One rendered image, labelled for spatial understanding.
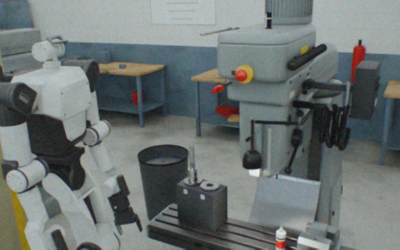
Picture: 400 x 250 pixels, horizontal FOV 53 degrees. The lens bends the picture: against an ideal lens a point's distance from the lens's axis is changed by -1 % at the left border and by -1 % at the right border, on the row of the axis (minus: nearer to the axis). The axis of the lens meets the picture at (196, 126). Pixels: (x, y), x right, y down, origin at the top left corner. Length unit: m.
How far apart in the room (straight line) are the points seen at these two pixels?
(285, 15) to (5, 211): 2.13
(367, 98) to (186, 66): 5.17
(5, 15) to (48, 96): 7.02
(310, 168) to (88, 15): 6.30
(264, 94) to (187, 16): 5.17
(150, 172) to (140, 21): 3.96
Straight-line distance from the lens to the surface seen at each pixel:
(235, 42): 1.39
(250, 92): 1.50
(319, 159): 2.04
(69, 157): 1.63
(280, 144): 1.58
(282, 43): 1.36
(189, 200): 1.96
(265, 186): 2.15
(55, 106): 1.49
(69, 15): 8.19
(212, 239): 1.90
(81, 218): 1.71
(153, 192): 3.68
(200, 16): 6.48
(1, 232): 2.97
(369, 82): 1.73
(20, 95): 1.41
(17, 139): 1.45
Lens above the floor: 2.03
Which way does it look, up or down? 18 degrees down
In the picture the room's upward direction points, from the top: 2 degrees counter-clockwise
